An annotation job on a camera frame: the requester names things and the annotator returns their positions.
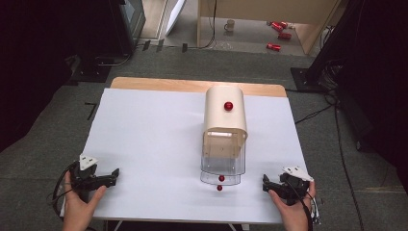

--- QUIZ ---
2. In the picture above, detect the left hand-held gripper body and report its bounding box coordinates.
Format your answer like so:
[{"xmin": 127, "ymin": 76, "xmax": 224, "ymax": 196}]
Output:
[{"xmin": 68, "ymin": 153, "xmax": 110, "ymax": 203}]

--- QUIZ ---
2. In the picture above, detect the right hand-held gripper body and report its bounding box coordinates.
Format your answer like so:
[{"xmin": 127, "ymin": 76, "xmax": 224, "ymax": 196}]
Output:
[{"xmin": 272, "ymin": 166, "xmax": 315, "ymax": 207}]

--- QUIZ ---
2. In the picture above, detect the person's right hand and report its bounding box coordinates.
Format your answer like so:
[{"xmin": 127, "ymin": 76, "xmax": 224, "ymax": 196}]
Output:
[{"xmin": 268, "ymin": 180, "xmax": 318, "ymax": 223}]

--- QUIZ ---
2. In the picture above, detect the person's left hand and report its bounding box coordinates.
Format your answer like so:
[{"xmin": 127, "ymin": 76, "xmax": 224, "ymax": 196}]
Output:
[{"xmin": 62, "ymin": 170, "xmax": 108, "ymax": 223}]

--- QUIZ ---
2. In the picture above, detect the large transparent drawer red knob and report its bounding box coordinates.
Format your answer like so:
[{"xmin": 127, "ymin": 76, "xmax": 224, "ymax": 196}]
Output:
[{"xmin": 200, "ymin": 141, "xmax": 247, "ymax": 183}]

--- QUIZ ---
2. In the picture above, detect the small transparent drawer red knob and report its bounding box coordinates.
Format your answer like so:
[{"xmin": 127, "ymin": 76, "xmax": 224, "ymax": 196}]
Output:
[{"xmin": 199, "ymin": 169, "xmax": 242, "ymax": 193}]

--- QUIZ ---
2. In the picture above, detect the white table mat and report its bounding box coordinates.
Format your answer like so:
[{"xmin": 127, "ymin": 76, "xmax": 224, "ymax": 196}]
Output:
[{"xmin": 60, "ymin": 88, "xmax": 318, "ymax": 225}]

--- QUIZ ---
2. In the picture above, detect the cream drawer cabinet red knob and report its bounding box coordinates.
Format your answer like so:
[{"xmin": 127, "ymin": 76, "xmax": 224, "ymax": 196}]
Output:
[{"xmin": 201, "ymin": 85, "xmax": 249, "ymax": 159}]

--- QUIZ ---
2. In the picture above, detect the black stand base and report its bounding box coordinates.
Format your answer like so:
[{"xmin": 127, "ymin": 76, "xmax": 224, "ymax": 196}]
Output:
[{"xmin": 67, "ymin": 55, "xmax": 113, "ymax": 84}]

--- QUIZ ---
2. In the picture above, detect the dark curtain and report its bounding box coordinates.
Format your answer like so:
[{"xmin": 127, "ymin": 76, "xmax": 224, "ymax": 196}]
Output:
[
  {"xmin": 336, "ymin": 0, "xmax": 408, "ymax": 186},
  {"xmin": 0, "ymin": 0, "xmax": 112, "ymax": 153}
]

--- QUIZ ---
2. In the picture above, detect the black metal stand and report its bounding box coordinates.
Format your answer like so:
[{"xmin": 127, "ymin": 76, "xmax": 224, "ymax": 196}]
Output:
[{"xmin": 290, "ymin": 0, "xmax": 369, "ymax": 94}]

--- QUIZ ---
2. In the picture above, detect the beige mug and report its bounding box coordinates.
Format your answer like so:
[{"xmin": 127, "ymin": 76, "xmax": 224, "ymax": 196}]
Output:
[{"xmin": 223, "ymin": 18, "xmax": 236, "ymax": 33}]

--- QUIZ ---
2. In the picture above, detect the white board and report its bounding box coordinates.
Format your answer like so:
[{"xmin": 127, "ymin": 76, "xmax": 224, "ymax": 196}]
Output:
[{"xmin": 165, "ymin": 0, "xmax": 188, "ymax": 37}]

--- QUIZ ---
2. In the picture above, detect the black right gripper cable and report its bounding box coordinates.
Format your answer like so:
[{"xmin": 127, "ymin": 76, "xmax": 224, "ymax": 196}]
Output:
[{"xmin": 284, "ymin": 178, "xmax": 315, "ymax": 231}]

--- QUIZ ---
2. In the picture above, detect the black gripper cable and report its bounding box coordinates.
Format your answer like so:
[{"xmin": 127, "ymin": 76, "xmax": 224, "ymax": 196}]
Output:
[
  {"xmin": 284, "ymin": 178, "xmax": 315, "ymax": 231},
  {"xmin": 50, "ymin": 161, "xmax": 80, "ymax": 223}
]

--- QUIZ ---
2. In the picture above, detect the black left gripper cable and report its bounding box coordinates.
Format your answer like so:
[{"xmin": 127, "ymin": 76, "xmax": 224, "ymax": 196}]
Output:
[{"xmin": 50, "ymin": 161, "xmax": 80, "ymax": 223}]

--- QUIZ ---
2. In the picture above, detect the long black floor cable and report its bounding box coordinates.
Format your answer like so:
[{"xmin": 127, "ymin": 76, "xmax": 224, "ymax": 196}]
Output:
[{"xmin": 332, "ymin": 94, "xmax": 366, "ymax": 231}]

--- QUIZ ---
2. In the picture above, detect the black hanging cable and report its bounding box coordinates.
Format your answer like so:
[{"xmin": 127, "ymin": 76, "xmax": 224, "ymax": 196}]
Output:
[{"xmin": 197, "ymin": 0, "xmax": 218, "ymax": 50}]

